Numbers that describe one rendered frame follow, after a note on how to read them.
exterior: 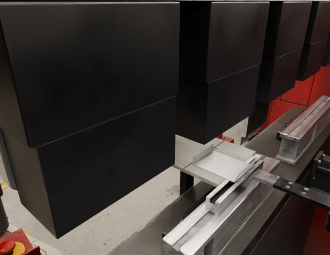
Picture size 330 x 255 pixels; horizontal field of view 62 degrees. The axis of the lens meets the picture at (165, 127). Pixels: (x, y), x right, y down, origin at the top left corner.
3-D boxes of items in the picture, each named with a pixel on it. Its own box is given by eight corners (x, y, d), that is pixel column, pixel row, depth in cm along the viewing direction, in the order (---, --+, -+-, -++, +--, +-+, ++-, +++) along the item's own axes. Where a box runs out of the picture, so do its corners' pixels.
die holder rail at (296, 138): (317, 115, 123) (322, 94, 119) (332, 118, 119) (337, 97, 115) (274, 159, 89) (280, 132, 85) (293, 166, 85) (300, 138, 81)
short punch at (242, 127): (256, 128, 62) (262, 87, 58) (264, 130, 61) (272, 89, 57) (235, 143, 55) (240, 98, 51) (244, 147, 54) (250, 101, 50)
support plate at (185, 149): (174, 126, 84) (174, 123, 84) (255, 154, 69) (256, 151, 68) (130, 147, 72) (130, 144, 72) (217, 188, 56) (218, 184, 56)
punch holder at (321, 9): (287, 66, 77) (299, 1, 70) (320, 70, 72) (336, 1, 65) (265, 75, 67) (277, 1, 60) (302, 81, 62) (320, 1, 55)
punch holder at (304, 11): (256, 79, 63) (268, 1, 56) (295, 86, 58) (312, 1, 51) (223, 94, 53) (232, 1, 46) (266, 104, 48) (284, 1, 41)
